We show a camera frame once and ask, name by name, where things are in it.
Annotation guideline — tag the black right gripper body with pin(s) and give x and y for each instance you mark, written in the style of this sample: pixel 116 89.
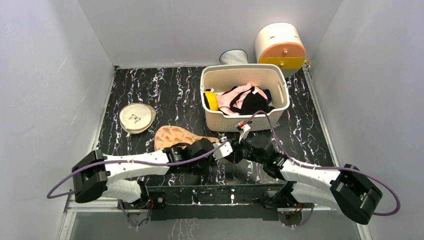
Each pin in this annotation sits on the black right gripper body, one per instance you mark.
pixel 241 145

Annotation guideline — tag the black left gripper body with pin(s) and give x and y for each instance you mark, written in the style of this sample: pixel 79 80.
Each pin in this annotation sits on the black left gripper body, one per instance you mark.
pixel 208 160

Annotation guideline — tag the orange floral bra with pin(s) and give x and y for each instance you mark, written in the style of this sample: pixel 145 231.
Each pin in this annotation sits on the orange floral bra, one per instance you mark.
pixel 169 135

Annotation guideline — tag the round beige mesh laundry bag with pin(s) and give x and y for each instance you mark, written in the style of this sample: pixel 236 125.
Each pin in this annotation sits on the round beige mesh laundry bag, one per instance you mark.
pixel 136 118

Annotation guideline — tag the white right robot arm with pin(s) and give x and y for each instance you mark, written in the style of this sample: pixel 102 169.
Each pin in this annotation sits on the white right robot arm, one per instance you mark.
pixel 344 189

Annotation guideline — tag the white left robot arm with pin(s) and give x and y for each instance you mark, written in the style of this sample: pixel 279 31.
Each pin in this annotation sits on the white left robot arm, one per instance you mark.
pixel 110 176

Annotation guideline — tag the black bra in basket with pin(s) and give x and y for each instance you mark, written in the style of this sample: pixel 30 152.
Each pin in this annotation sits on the black bra in basket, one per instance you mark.
pixel 250 101

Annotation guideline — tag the pink bra in basket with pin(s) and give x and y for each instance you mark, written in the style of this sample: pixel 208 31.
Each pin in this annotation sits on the pink bra in basket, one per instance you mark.
pixel 225 98

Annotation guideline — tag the white mesh cylinder bag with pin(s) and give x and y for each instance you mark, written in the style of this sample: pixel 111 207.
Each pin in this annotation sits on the white mesh cylinder bag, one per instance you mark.
pixel 233 57

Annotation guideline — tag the dark blue garment in basket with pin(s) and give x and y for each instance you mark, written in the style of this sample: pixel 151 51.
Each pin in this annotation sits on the dark blue garment in basket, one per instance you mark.
pixel 268 95

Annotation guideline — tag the cream perforated plastic basket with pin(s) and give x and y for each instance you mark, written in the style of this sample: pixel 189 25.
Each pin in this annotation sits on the cream perforated plastic basket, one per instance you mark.
pixel 223 78

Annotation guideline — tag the yellow garment in basket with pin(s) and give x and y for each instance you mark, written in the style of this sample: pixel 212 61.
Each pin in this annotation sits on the yellow garment in basket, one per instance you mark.
pixel 211 101

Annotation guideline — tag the cream orange drawer box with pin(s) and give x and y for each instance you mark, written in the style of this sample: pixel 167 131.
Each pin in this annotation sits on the cream orange drawer box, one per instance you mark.
pixel 279 44

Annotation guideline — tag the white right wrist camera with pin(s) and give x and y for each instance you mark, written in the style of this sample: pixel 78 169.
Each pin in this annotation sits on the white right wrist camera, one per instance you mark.
pixel 244 130

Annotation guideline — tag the aluminium front frame rail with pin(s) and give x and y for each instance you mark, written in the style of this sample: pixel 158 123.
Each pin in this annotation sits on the aluminium front frame rail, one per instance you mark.
pixel 215 198

